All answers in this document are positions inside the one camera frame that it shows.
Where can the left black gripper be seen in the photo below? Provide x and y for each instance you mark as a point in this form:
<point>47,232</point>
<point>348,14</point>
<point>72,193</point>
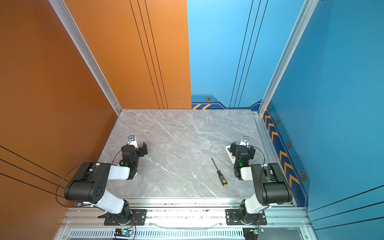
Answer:
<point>141,150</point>

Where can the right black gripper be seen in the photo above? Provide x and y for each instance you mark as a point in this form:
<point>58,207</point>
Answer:
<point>233,149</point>

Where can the white remote control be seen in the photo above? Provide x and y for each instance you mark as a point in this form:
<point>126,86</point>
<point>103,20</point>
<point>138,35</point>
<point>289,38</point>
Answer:
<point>232,158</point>

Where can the black yellow screwdriver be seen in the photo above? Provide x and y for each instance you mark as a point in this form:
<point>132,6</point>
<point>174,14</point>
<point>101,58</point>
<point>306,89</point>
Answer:
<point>220,175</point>

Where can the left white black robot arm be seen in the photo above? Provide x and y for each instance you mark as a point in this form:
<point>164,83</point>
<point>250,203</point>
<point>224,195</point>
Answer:
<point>89,185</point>

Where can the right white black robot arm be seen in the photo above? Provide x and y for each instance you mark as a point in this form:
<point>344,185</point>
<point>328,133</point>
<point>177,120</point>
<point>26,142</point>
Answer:
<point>270,185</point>

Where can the left green circuit board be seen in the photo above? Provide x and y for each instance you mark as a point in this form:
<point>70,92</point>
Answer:
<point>124,234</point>

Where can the right small circuit board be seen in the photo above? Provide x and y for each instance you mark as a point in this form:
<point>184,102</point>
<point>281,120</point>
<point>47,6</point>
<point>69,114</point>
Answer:
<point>257,230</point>

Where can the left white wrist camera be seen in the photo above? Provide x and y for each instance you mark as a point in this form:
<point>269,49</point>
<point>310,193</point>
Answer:
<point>132,141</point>

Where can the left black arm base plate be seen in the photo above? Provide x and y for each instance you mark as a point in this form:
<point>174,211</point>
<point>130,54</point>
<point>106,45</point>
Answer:
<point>138,216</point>

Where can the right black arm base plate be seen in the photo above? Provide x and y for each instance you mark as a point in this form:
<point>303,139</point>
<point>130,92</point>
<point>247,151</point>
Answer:
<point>236,217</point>

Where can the aluminium front rail frame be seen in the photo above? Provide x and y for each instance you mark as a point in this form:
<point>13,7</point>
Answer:
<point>189,219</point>

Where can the right aluminium corner post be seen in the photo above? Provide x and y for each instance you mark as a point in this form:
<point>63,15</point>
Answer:
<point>295,36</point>

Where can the aluminium corner post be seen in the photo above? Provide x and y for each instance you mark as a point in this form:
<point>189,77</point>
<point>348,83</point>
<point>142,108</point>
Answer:
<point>75,34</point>
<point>295,36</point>

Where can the left aluminium corner post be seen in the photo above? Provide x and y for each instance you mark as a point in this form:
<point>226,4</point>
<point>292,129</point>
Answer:
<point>75,34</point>

